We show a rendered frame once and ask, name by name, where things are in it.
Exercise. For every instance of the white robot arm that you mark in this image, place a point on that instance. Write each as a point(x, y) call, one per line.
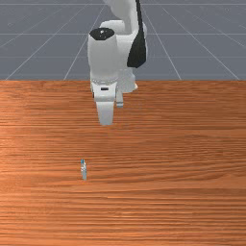
point(107, 57)

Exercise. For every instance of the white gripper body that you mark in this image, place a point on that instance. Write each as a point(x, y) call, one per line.
point(105, 105)

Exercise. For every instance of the small blue grey USB stick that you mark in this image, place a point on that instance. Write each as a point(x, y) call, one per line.
point(84, 169)

